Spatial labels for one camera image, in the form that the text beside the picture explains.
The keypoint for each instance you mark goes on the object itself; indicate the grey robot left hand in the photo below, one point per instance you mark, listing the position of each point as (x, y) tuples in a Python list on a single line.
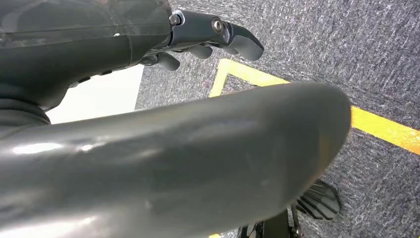
[(183, 164)]

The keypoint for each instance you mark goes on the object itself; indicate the black ribbed robot foot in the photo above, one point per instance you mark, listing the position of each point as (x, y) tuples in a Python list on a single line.
[(318, 200)]

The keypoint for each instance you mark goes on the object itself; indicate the yellow floor tape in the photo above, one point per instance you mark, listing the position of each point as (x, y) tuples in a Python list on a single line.
[(384, 128)]

